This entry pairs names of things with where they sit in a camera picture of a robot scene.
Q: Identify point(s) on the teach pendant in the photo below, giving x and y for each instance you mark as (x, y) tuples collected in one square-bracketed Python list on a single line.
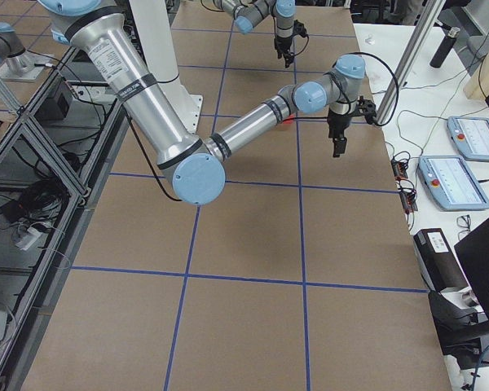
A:
[(470, 135), (452, 184)]

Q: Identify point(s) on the black water bottle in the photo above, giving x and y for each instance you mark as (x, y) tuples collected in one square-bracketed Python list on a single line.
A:
[(445, 47)]

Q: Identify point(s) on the near teach pendant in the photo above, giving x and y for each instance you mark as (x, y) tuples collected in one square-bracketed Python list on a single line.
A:
[(452, 184)]

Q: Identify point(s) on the far teach pendant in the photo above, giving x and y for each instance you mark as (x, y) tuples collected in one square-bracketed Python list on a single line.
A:
[(470, 135)]

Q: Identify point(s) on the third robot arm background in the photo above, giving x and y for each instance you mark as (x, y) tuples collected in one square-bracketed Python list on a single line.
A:
[(16, 63)]

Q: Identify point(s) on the eyeglasses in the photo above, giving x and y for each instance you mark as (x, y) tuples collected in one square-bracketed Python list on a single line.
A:
[(464, 223)]

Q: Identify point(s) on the black box with label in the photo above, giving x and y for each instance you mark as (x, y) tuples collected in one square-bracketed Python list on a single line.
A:
[(438, 264)]

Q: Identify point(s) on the aluminium frame post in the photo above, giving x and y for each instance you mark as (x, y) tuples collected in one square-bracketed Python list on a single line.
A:
[(407, 13)]

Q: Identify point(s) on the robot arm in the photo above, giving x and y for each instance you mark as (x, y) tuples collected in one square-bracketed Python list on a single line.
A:
[(147, 84), (247, 16)]

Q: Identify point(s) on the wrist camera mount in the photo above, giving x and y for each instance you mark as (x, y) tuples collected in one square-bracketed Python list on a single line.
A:
[(299, 29), (365, 108)]

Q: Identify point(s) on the small circuit board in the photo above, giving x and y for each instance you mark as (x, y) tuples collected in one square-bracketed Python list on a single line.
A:
[(406, 188)]

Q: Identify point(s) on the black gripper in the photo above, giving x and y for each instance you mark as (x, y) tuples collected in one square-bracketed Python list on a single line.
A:
[(282, 44), (336, 125)]

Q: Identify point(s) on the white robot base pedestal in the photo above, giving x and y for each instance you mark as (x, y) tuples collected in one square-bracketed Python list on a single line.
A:
[(153, 27)]

